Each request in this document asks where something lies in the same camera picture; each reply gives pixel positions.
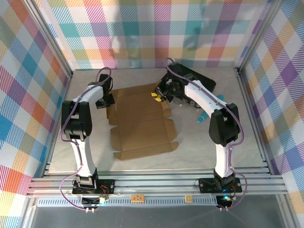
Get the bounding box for brown cardboard paper box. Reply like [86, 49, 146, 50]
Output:
[106, 80, 179, 161]

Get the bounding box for black connector box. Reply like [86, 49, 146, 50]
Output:
[216, 194, 233, 207]
[81, 196, 106, 207]

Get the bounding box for flat black tray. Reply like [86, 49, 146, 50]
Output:
[171, 63, 217, 110]

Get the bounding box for teal plastic tube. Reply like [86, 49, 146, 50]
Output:
[196, 94, 225, 124]

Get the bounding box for aluminium rail beams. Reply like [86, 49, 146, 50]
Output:
[26, 167, 289, 198]

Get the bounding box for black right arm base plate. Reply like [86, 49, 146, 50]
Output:
[198, 178, 243, 193]

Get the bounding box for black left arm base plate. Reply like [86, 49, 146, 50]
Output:
[72, 179, 116, 195]

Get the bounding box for grey slotted cable duct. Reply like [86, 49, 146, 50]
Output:
[35, 198, 220, 207]

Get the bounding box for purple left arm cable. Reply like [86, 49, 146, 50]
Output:
[59, 67, 112, 211]

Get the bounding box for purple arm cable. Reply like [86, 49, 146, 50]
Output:
[165, 57, 249, 211]
[59, 67, 112, 211]

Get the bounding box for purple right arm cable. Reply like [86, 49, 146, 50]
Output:
[165, 57, 249, 211]

